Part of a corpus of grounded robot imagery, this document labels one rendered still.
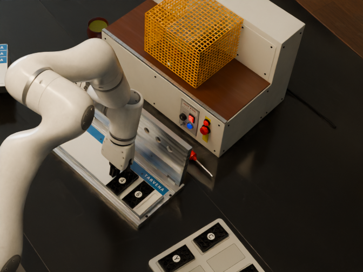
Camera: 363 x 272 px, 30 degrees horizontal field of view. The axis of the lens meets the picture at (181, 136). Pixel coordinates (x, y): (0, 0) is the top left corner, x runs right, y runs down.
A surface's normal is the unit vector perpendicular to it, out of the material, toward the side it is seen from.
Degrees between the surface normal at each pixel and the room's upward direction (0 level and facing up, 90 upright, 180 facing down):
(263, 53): 90
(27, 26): 0
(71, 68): 81
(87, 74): 91
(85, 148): 0
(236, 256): 0
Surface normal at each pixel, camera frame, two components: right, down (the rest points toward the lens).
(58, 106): -0.28, -0.06
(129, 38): 0.06, -0.58
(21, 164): 0.27, 0.29
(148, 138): -0.66, 0.48
